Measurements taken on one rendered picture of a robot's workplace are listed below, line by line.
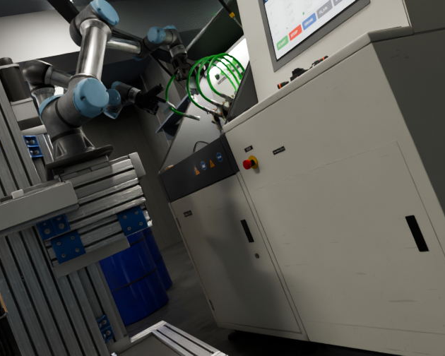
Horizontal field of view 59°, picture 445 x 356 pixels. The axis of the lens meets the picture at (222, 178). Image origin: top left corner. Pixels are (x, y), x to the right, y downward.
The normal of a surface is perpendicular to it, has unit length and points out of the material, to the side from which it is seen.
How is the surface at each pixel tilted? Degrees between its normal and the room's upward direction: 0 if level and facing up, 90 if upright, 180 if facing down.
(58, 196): 90
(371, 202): 90
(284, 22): 76
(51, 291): 90
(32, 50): 90
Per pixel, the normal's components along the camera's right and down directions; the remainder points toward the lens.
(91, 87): 0.79, -0.22
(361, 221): -0.76, 0.30
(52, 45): 0.40, -0.18
